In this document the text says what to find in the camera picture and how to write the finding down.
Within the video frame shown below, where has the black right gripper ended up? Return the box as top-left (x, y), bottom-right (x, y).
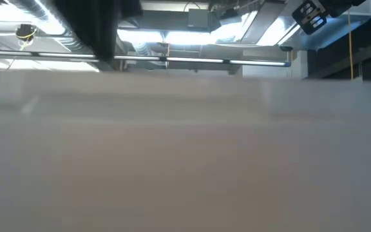
top-left (290, 0), bottom-right (328, 36)

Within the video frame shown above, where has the clear plastic pencil box base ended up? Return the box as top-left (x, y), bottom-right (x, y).
top-left (0, 70), bottom-right (371, 232)

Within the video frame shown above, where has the grey ceiling box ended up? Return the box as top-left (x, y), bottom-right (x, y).
top-left (187, 8), bottom-right (210, 28)

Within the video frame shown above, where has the long ceiling light bar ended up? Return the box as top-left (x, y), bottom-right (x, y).
top-left (0, 49), bottom-right (292, 68)

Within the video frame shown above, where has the black round ceiling device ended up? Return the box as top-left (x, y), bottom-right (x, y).
top-left (15, 23), bottom-right (39, 43)

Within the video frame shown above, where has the silver rectangular air duct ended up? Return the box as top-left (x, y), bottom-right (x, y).
top-left (240, 0), bottom-right (371, 51)

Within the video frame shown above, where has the silver round air duct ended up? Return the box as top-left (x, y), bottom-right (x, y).
top-left (8, 0), bottom-right (91, 54)

